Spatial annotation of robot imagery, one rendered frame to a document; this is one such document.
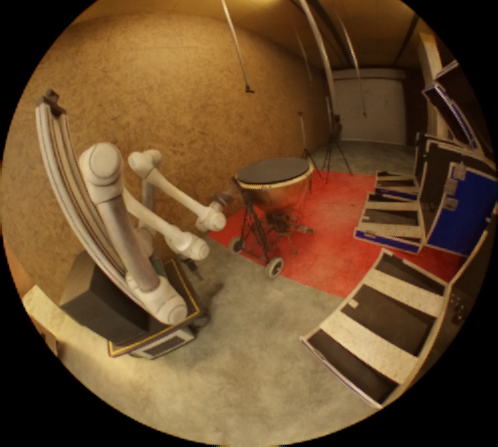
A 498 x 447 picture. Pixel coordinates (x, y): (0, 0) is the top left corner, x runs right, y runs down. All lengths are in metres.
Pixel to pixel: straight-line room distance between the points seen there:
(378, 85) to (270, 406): 7.92
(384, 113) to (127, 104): 7.40
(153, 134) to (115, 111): 0.50
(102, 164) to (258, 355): 1.29
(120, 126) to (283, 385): 2.38
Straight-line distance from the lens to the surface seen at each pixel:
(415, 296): 1.50
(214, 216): 0.83
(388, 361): 1.25
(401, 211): 2.29
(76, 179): 1.14
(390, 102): 7.34
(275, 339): 1.26
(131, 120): 1.76
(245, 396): 1.28
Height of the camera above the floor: 1.23
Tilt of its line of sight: 26 degrees down
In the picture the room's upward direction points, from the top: 14 degrees counter-clockwise
